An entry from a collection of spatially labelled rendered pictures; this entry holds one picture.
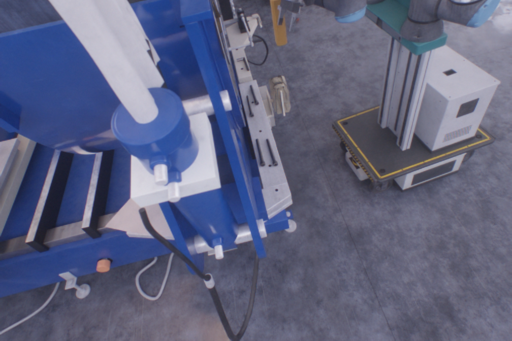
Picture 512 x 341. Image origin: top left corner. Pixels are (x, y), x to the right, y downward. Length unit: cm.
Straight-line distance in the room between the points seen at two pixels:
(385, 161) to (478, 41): 221
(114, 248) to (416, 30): 224
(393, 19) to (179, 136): 164
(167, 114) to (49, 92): 58
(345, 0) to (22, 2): 94
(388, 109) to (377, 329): 151
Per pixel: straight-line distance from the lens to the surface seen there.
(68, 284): 298
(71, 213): 280
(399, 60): 259
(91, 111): 130
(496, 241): 297
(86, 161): 308
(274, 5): 225
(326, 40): 457
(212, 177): 78
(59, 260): 278
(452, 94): 255
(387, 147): 285
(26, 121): 137
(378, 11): 223
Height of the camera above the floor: 246
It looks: 47 degrees down
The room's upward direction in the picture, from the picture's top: 15 degrees counter-clockwise
